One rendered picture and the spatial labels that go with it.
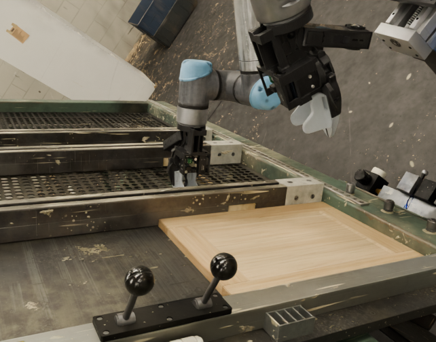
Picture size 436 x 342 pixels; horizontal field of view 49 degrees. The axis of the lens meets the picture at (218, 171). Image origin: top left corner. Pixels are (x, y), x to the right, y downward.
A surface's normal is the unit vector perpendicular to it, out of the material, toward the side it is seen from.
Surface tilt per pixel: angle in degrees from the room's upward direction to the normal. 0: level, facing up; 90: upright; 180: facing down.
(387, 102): 0
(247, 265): 60
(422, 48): 90
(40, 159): 90
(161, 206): 90
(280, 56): 90
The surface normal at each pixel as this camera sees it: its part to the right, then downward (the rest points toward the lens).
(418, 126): -0.72, -0.43
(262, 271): 0.09, -0.96
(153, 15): 0.43, 0.35
